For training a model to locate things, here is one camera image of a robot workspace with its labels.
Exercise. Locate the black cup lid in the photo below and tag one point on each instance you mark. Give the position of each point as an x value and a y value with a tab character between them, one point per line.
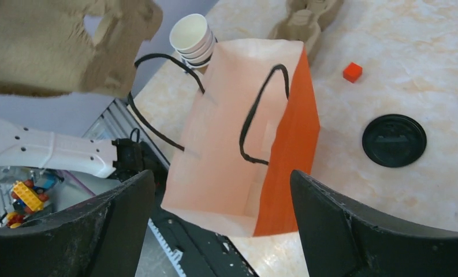
394	140

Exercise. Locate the orange paper bag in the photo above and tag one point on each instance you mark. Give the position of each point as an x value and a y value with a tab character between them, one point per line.
252	122

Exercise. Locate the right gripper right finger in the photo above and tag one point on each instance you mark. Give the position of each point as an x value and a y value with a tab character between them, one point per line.
343	237

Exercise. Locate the stack of paper cups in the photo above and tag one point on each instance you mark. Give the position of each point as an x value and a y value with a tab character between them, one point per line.
194	41

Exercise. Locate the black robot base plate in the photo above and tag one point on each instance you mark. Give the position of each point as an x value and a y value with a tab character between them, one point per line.
205	253

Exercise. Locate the small orange cube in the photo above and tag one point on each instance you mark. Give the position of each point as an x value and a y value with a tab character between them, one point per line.
352	72

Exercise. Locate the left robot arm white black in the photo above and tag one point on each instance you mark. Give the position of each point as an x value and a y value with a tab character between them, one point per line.
22	146

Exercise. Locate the colourful toy bricks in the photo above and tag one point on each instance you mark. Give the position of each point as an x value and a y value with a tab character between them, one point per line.
30	197

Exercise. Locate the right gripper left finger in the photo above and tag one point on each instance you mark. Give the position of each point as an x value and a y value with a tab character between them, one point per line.
101	236

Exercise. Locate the white toothed cable rail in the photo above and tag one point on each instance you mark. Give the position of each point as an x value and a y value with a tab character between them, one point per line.
174	256

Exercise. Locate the brown pulp cup carrier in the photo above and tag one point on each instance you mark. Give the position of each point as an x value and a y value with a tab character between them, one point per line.
54	48
305	21

